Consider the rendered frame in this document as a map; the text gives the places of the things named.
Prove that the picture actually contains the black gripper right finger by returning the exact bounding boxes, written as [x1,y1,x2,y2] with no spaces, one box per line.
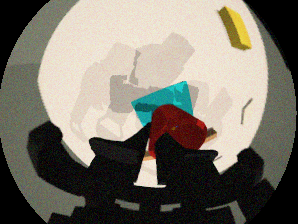
[154,132,218,185]

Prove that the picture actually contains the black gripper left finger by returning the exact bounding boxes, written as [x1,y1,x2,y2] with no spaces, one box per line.
[88,123,152,184]

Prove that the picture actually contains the yellow rectangular block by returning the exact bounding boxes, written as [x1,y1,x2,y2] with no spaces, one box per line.
[218,7,253,51]

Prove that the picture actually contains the tan flat bar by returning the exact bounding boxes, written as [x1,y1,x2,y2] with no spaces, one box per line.
[142,128,217,161]

